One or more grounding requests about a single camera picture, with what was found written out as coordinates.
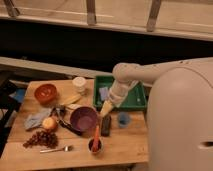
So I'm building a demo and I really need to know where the blue-grey sponge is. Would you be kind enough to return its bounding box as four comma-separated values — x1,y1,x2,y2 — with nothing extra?
99,87,109,101

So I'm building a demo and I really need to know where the white lidded jar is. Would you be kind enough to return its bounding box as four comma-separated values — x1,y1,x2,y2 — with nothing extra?
72,77,86,95

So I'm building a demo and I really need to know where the yellow banana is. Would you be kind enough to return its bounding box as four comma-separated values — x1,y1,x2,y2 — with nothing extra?
59,94,81,105

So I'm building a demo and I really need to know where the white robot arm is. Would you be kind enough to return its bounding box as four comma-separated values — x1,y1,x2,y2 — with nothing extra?
100,57,213,117

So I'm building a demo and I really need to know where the purple bowl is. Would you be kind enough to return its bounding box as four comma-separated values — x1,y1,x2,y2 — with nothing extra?
70,106,97,132

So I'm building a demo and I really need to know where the blue plastic cup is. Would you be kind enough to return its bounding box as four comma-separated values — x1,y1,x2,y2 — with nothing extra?
117,112,131,128

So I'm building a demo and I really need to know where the orange carrot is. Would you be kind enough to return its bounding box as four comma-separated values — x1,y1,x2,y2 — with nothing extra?
92,125,99,152

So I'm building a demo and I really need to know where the bunch of dark grapes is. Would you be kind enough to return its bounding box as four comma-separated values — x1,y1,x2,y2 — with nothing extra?
23,131,58,148

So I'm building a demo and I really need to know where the dark cup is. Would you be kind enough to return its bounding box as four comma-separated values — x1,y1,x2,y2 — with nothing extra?
88,138,103,155

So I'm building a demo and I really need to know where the grey cloth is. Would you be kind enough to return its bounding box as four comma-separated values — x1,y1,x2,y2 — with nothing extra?
24,108,52,130

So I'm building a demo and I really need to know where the yellow-red apple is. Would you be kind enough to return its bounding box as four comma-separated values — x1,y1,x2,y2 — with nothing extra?
42,117,58,131

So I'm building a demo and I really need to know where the green plastic tray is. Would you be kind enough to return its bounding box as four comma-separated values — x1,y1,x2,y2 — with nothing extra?
93,75,147,111

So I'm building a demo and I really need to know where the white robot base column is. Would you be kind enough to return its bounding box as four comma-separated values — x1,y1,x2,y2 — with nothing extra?
147,64,213,171

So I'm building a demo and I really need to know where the orange-red bowl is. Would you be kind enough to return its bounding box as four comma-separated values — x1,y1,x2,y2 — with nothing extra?
34,84,57,105

